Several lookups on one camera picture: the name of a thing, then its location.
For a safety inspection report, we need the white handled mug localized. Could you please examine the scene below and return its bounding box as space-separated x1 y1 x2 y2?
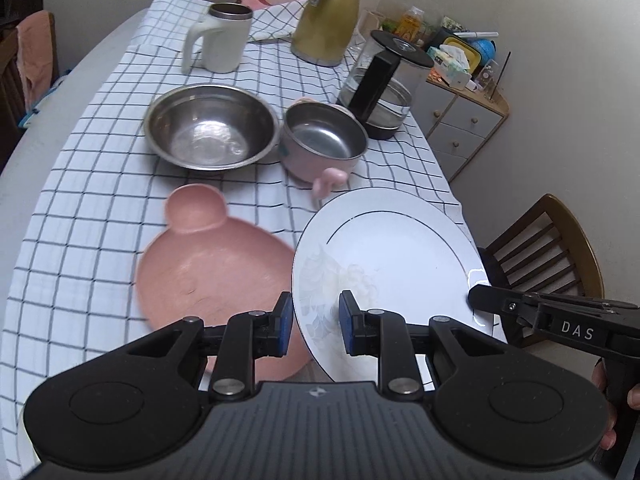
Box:
181 2 253 75

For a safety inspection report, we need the pink towel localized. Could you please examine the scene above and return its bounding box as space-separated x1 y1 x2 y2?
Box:
16 10 56 111

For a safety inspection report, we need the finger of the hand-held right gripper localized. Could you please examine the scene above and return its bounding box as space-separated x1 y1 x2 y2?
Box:
467 284 546 330

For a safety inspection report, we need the glass coffee pot black handle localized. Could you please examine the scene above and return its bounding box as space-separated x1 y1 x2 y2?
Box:
336 30 435 141

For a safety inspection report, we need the gold thermos jug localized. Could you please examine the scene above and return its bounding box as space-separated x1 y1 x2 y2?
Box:
290 0 370 67

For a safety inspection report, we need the brown wooden slatted chair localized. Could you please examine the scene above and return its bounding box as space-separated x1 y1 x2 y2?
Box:
477 193 605 348

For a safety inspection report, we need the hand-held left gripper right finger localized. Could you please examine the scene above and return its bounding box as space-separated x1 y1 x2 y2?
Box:
338 290 502 402

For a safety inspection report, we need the yellow box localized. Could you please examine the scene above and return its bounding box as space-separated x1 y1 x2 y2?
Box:
442 36 483 78

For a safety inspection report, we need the orange bottle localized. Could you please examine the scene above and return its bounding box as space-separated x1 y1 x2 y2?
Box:
397 7 426 41

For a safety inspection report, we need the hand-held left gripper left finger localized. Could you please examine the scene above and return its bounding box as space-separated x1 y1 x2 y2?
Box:
122 291 294 402

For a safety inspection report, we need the person's right hand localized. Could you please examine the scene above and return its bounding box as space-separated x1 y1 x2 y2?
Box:
591 359 640 453

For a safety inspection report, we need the large steel bowl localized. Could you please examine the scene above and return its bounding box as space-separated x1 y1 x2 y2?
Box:
144 83 280 172

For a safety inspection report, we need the tissue pack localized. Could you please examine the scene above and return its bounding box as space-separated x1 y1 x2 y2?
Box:
429 44 473 92

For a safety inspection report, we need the grey small drawer cabinet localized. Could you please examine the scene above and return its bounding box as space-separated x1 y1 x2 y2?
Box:
415 67 510 183

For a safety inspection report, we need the white black checked tablecloth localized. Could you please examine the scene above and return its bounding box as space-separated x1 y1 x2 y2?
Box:
0 0 481 466

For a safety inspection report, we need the pink pot steel interior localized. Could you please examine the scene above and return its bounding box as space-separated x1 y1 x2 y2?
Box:
279 97 370 196

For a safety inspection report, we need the pink ear-shaped plate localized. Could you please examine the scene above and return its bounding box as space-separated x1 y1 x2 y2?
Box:
136 184 308 378

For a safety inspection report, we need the white round plate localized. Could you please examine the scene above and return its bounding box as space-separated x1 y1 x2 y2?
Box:
291 187 501 386

